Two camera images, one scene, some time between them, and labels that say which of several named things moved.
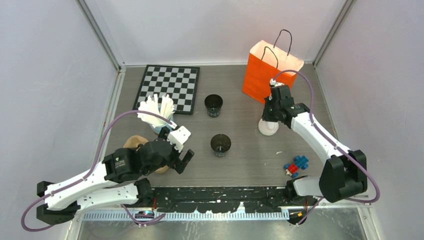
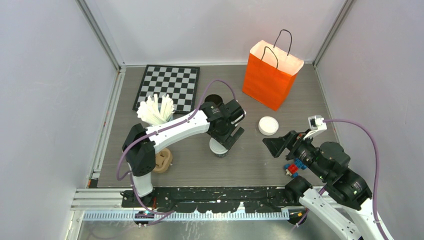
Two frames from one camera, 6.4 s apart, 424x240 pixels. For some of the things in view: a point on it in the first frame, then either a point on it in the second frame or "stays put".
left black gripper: x=181 y=164 -> x=228 y=143
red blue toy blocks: x=299 y=162 stays put
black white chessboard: x=180 y=82 stays put
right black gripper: x=266 y=115 -> x=276 y=145
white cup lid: x=268 y=128 stays put
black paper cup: x=213 y=103 stays put
